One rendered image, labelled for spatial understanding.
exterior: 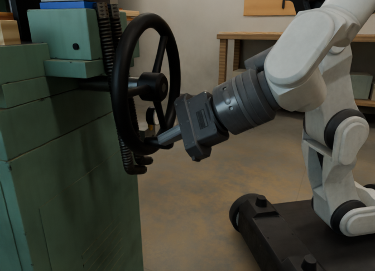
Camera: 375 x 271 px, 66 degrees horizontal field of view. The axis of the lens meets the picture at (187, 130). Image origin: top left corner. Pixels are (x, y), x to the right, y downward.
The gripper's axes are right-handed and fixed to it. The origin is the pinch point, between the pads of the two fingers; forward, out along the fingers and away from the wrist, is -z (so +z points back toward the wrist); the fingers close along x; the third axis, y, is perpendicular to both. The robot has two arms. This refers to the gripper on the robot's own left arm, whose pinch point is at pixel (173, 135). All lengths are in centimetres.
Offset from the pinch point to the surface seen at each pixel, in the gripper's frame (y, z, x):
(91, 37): 12.0, -5.1, 19.1
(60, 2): 16.1, -7.4, 26.3
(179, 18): -243, -93, 261
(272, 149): -187, -24, 35
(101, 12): 11.6, -2.1, 23.2
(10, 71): 20.4, -15.9, 14.2
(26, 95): 16.4, -18.3, 12.0
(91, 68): 10.2, -7.8, 14.8
